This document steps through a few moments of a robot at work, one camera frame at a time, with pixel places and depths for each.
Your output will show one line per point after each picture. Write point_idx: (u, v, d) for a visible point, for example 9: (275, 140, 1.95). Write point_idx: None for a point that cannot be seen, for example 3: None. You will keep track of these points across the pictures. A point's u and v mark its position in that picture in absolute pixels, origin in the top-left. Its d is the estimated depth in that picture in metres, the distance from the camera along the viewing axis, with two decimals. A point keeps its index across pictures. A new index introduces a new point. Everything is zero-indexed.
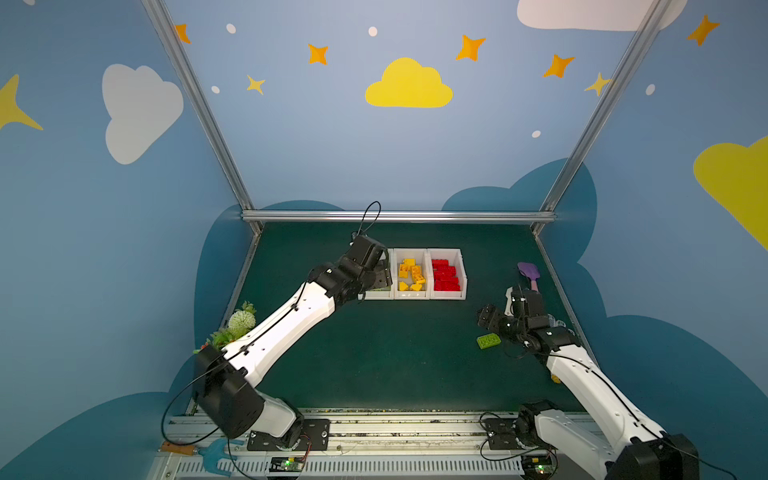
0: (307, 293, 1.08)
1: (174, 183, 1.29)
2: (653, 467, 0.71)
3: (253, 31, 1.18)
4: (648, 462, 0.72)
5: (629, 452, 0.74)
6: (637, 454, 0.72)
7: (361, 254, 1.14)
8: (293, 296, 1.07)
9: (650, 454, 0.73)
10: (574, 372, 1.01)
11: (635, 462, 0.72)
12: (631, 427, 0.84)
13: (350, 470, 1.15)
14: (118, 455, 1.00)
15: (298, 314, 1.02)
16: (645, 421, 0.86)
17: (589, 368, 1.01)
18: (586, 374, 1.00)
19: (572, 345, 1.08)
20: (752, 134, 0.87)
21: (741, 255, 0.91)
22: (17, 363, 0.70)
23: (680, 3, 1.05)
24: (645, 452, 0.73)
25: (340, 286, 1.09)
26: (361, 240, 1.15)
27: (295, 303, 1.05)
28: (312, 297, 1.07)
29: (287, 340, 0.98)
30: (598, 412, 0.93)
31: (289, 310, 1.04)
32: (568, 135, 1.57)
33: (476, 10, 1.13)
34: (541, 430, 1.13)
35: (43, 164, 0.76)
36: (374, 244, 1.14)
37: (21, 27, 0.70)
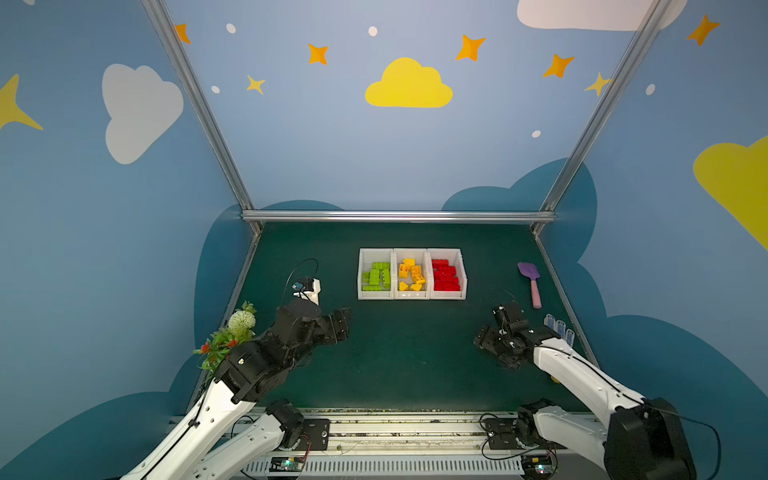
0: (211, 398, 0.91)
1: (174, 182, 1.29)
2: (640, 432, 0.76)
3: (253, 32, 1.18)
4: (634, 429, 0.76)
5: (615, 421, 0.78)
6: (622, 420, 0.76)
7: (286, 333, 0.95)
8: (194, 407, 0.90)
9: (634, 420, 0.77)
10: (557, 360, 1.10)
11: (622, 428, 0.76)
12: (614, 398, 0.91)
13: (350, 470, 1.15)
14: (118, 456, 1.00)
15: (199, 432, 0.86)
16: (626, 392, 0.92)
17: (571, 355, 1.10)
18: (568, 361, 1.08)
19: (554, 337, 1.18)
20: (752, 134, 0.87)
21: (741, 255, 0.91)
22: (18, 364, 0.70)
23: (679, 3, 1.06)
24: (630, 418, 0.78)
25: (256, 381, 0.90)
26: (286, 313, 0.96)
27: (195, 418, 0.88)
28: (217, 402, 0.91)
29: (186, 465, 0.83)
30: (587, 396, 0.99)
31: (188, 427, 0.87)
32: (568, 135, 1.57)
33: (476, 10, 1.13)
34: (541, 427, 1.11)
35: (44, 163, 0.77)
36: (302, 320, 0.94)
37: (21, 28, 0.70)
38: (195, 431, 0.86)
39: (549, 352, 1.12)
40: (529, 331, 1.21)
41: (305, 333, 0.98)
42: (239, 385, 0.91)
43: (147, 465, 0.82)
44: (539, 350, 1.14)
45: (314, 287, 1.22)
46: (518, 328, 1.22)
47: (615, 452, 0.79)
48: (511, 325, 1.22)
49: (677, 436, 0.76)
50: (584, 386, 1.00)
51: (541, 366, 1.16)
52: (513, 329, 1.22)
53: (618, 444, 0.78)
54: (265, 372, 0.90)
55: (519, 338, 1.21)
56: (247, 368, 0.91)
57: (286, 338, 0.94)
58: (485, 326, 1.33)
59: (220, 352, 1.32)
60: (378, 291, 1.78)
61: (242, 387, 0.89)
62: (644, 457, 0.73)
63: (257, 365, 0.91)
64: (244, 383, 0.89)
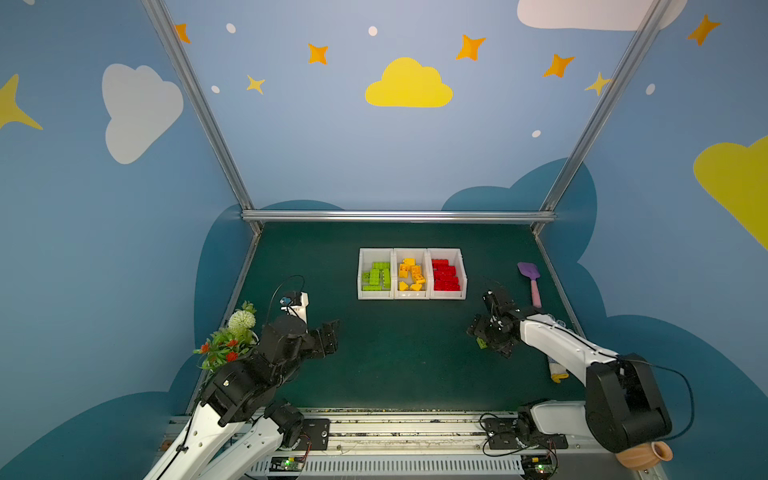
0: (199, 421, 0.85)
1: (174, 182, 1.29)
2: (616, 385, 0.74)
3: (253, 32, 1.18)
4: (611, 381, 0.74)
5: (592, 375, 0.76)
6: (599, 373, 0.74)
7: (272, 350, 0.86)
8: (180, 432, 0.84)
9: (611, 372, 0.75)
10: (541, 331, 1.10)
11: (599, 381, 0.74)
12: (590, 355, 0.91)
13: (350, 470, 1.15)
14: (118, 456, 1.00)
15: (189, 457, 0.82)
16: (604, 350, 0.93)
17: (554, 326, 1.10)
18: (551, 331, 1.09)
19: (539, 313, 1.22)
20: (752, 134, 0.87)
21: (741, 255, 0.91)
22: (18, 364, 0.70)
23: (679, 3, 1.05)
24: (606, 370, 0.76)
25: (243, 402, 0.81)
26: (271, 329, 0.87)
27: (183, 444, 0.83)
28: (205, 426, 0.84)
29: None
30: (569, 360, 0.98)
31: (176, 453, 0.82)
32: (568, 135, 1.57)
33: (476, 10, 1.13)
34: (541, 422, 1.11)
35: (45, 164, 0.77)
36: (289, 336, 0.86)
37: (21, 27, 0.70)
38: (185, 456, 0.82)
39: (535, 326, 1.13)
40: (516, 310, 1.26)
41: (293, 349, 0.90)
42: (225, 406, 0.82)
43: None
44: (524, 324, 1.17)
45: (303, 300, 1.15)
46: (504, 307, 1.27)
47: (592, 404, 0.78)
48: (499, 305, 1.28)
49: (649, 385, 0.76)
50: (565, 350, 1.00)
51: (529, 341, 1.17)
52: (500, 308, 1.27)
53: (594, 396, 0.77)
54: (252, 392, 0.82)
55: (506, 317, 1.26)
56: (232, 389, 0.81)
57: (273, 356, 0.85)
58: (478, 318, 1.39)
59: (220, 352, 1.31)
60: (378, 291, 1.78)
61: (228, 409, 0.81)
62: (620, 408, 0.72)
63: (244, 384, 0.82)
64: (230, 405, 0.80)
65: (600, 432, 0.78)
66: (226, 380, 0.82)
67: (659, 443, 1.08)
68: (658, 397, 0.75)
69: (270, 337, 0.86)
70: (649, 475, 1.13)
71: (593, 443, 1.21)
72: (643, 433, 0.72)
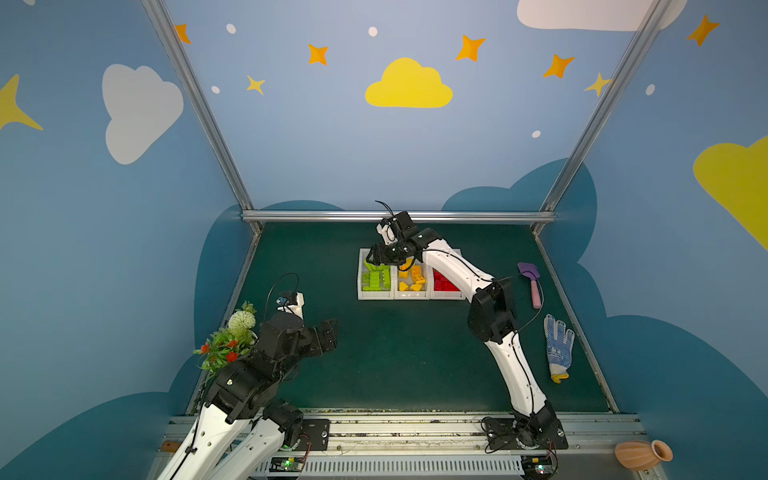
0: (206, 422, 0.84)
1: (174, 182, 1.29)
2: (488, 302, 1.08)
3: (253, 31, 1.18)
4: (488, 302, 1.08)
5: (475, 298, 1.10)
6: (479, 297, 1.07)
7: (271, 347, 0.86)
8: (189, 434, 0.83)
9: (487, 295, 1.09)
10: (440, 259, 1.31)
11: (479, 302, 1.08)
12: (475, 281, 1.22)
13: (350, 470, 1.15)
14: (120, 455, 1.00)
15: (199, 458, 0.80)
16: (481, 274, 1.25)
17: (448, 253, 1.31)
18: (447, 259, 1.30)
19: (437, 239, 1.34)
20: (752, 135, 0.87)
21: (741, 255, 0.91)
22: (15, 367, 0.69)
23: (679, 3, 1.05)
24: (483, 294, 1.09)
25: (248, 398, 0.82)
26: (269, 327, 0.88)
27: (192, 444, 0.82)
28: (213, 425, 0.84)
29: None
30: (457, 282, 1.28)
31: (186, 454, 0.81)
32: (568, 135, 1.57)
33: (477, 10, 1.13)
34: (521, 408, 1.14)
35: (45, 164, 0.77)
36: (287, 331, 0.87)
37: (21, 27, 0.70)
38: (194, 457, 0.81)
39: (436, 255, 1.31)
40: (419, 235, 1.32)
41: (291, 344, 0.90)
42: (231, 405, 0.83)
43: None
44: (427, 255, 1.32)
45: (298, 301, 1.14)
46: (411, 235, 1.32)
47: (474, 314, 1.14)
48: (404, 232, 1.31)
49: (510, 297, 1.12)
50: (457, 276, 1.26)
51: (428, 263, 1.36)
52: (407, 236, 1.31)
53: (476, 311, 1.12)
54: (256, 388, 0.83)
55: (411, 243, 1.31)
56: (236, 388, 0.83)
57: (272, 353, 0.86)
58: (381, 225, 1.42)
59: (220, 352, 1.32)
60: (378, 291, 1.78)
61: (235, 407, 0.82)
62: (492, 317, 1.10)
63: (246, 382, 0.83)
64: (235, 402, 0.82)
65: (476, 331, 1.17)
66: (229, 379, 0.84)
67: (659, 444, 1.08)
68: (511, 302, 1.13)
69: (270, 333, 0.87)
70: (650, 475, 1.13)
71: (594, 443, 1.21)
72: (501, 326, 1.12)
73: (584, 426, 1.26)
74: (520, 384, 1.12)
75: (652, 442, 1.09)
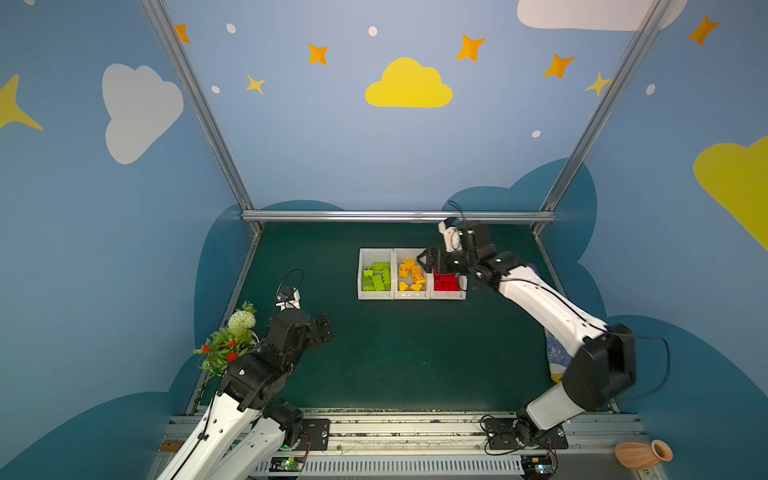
0: (218, 410, 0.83)
1: (174, 182, 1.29)
2: (604, 360, 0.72)
3: (254, 31, 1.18)
4: (604, 361, 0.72)
5: (581, 352, 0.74)
6: (590, 350, 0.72)
7: (281, 339, 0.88)
8: (201, 421, 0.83)
9: (600, 347, 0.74)
10: (524, 288, 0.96)
11: (590, 359, 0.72)
12: (581, 327, 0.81)
13: (350, 470, 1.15)
14: (120, 455, 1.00)
15: (208, 445, 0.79)
16: (592, 320, 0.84)
17: (538, 285, 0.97)
18: (537, 292, 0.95)
19: (520, 265, 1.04)
20: (752, 134, 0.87)
21: (741, 255, 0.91)
22: (16, 368, 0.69)
23: (680, 3, 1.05)
24: (596, 346, 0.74)
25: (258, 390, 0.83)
26: (278, 320, 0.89)
27: (204, 432, 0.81)
28: (225, 413, 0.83)
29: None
30: (551, 325, 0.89)
31: (197, 441, 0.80)
32: (568, 135, 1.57)
33: (477, 11, 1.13)
34: (541, 424, 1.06)
35: (45, 164, 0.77)
36: (296, 325, 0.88)
37: (20, 27, 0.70)
38: (204, 445, 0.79)
39: (520, 285, 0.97)
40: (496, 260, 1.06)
41: (300, 339, 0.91)
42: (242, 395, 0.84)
43: None
44: (509, 283, 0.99)
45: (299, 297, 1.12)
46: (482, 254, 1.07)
47: (573, 371, 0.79)
48: (477, 253, 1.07)
49: (632, 355, 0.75)
50: (550, 315, 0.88)
51: (507, 295, 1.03)
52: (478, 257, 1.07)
53: (580, 370, 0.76)
54: (266, 380, 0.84)
55: (484, 265, 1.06)
56: (247, 379, 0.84)
57: (282, 345, 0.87)
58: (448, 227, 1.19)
59: (220, 352, 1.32)
60: (378, 291, 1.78)
61: (245, 397, 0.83)
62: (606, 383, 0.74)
63: (257, 375, 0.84)
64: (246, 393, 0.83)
65: (574, 395, 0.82)
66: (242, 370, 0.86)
67: (659, 444, 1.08)
68: (634, 362, 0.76)
69: (279, 325, 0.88)
70: (649, 475, 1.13)
71: (594, 443, 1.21)
72: (616, 394, 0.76)
73: (584, 426, 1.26)
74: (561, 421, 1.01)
75: (652, 441, 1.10)
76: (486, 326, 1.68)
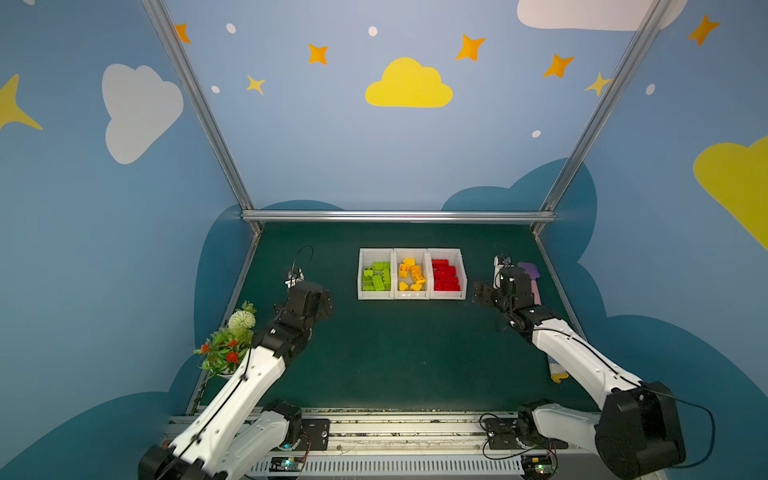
0: (255, 358, 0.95)
1: (174, 182, 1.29)
2: (636, 414, 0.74)
3: (254, 31, 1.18)
4: (635, 414, 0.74)
5: (612, 403, 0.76)
6: (619, 400, 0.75)
7: (300, 304, 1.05)
8: (240, 366, 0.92)
9: (633, 401, 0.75)
10: (553, 339, 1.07)
11: (620, 410, 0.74)
12: (611, 379, 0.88)
13: (350, 470, 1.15)
14: (119, 456, 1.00)
15: (250, 386, 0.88)
16: (625, 374, 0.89)
17: (570, 336, 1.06)
18: (568, 342, 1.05)
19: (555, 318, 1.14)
20: (752, 134, 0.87)
21: (741, 255, 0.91)
22: (16, 367, 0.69)
23: (679, 3, 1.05)
24: (627, 399, 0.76)
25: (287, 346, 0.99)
26: (296, 289, 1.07)
27: (243, 375, 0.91)
28: (261, 361, 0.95)
29: (242, 416, 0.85)
30: (583, 375, 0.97)
31: (239, 382, 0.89)
32: (568, 135, 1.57)
33: (477, 11, 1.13)
34: (541, 430, 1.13)
35: (45, 163, 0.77)
36: (311, 290, 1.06)
37: (20, 26, 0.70)
38: (246, 385, 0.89)
39: (550, 336, 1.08)
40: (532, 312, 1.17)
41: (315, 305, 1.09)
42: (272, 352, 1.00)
43: (203, 420, 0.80)
44: (540, 335, 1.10)
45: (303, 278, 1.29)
46: (518, 307, 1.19)
47: (607, 426, 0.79)
48: (514, 304, 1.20)
49: (671, 418, 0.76)
50: (582, 366, 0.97)
51: (540, 347, 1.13)
52: (513, 310, 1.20)
53: (613, 424, 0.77)
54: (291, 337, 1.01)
55: (519, 317, 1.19)
56: (276, 337, 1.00)
57: (301, 309, 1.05)
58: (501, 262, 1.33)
59: (220, 352, 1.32)
60: (378, 291, 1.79)
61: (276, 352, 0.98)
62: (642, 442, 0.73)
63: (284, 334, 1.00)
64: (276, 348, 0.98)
65: (610, 454, 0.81)
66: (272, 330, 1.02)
67: None
68: (677, 430, 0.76)
69: (297, 293, 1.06)
70: (650, 475, 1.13)
71: None
72: (659, 461, 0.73)
73: None
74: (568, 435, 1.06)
75: None
76: (486, 327, 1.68)
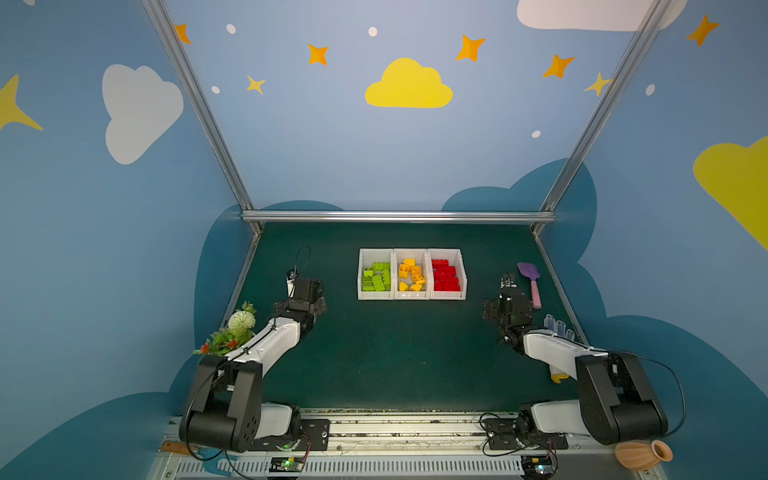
0: (279, 321, 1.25)
1: (174, 183, 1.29)
2: (601, 372, 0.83)
3: (253, 31, 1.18)
4: (598, 370, 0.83)
5: (580, 364, 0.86)
6: (584, 359, 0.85)
7: (305, 292, 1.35)
8: (269, 323, 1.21)
9: (598, 362, 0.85)
10: (537, 339, 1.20)
11: (586, 368, 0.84)
12: (583, 350, 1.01)
13: (350, 470, 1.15)
14: (120, 455, 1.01)
15: (279, 332, 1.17)
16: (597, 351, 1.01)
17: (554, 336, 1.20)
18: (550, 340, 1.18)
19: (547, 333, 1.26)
20: (752, 134, 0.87)
21: (741, 255, 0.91)
22: (16, 368, 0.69)
23: (679, 3, 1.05)
24: (594, 360, 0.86)
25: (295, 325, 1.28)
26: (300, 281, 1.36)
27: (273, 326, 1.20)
28: (284, 322, 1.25)
29: (273, 352, 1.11)
30: (560, 358, 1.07)
31: (270, 330, 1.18)
32: (568, 135, 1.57)
33: (477, 11, 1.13)
34: (540, 425, 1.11)
35: (46, 164, 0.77)
36: (312, 283, 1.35)
37: (20, 26, 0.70)
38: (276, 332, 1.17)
39: (535, 337, 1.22)
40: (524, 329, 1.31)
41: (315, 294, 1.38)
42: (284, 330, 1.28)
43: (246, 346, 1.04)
44: (528, 338, 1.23)
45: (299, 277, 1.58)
46: (514, 324, 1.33)
47: (584, 393, 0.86)
48: (508, 321, 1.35)
49: (639, 377, 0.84)
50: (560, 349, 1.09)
51: (532, 353, 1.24)
52: (510, 326, 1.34)
53: (586, 387, 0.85)
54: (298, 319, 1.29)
55: (513, 333, 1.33)
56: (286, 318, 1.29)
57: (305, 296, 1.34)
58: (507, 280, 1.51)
59: (220, 352, 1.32)
60: (378, 291, 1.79)
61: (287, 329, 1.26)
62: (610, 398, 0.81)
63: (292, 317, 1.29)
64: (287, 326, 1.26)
65: (593, 425, 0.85)
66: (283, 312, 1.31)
67: (659, 443, 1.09)
68: (650, 391, 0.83)
69: (301, 284, 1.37)
70: (649, 475, 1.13)
71: (594, 443, 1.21)
72: (635, 420, 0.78)
73: None
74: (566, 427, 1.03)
75: (652, 441, 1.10)
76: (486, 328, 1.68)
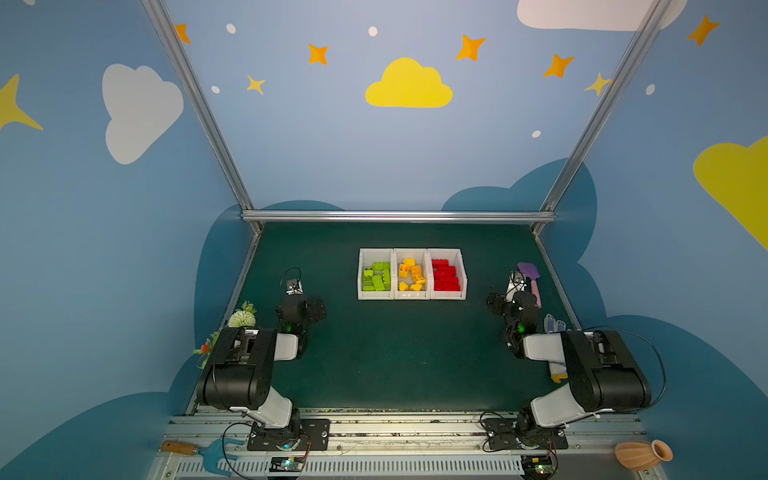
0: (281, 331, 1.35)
1: (174, 182, 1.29)
2: (584, 342, 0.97)
3: (253, 31, 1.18)
4: (582, 341, 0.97)
5: (567, 339, 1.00)
6: (569, 332, 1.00)
7: (293, 313, 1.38)
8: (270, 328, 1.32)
9: (582, 336, 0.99)
10: (534, 338, 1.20)
11: (570, 338, 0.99)
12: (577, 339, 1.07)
13: (350, 470, 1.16)
14: (120, 455, 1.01)
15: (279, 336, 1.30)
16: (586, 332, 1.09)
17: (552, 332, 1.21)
18: (549, 336, 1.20)
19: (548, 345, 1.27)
20: (752, 134, 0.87)
21: (741, 255, 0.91)
22: (17, 367, 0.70)
23: (680, 3, 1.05)
24: (579, 335, 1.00)
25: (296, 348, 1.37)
26: (287, 304, 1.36)
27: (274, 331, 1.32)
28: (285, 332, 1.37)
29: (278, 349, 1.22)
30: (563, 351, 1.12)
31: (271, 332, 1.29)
32: (568, 135, 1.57)
33: (477, 11, 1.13)
34: (539, 421, 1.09)
35: (47, 164, 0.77)
36: (299, 303, 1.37)
37: (21, 26, 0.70)
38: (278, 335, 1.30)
39: (531, 337, 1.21)
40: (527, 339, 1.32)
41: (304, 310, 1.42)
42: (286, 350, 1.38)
43: None
44: (525, 339, 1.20)
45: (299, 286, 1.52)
46: (519, 331, 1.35)
47: (574, 368, 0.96)
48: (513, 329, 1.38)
49: (621, 350, 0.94)
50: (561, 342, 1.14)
51: (532, 355, 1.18)
52: (513, 332, 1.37)
53: (574, 360, 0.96)
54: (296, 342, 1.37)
55: (515, 339, 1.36)
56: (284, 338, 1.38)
57: (295, 317, 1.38)
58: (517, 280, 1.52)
59: None
60: (378, 291, 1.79)
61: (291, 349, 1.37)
62: (593, 362, 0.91)
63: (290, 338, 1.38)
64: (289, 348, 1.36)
65: (582, 397, 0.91)
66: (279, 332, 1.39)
67: (659, 444, 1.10)
68: (632, 362, 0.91)
69: (290, 309, 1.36)
70: (649, 475, 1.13)
71: (594, 443, 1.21)
72: (618, 382, 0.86)
73: (585, 426, 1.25)
74: (561, 418, 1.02)
75: (652, 442, 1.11)
76: (486, 328, 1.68)
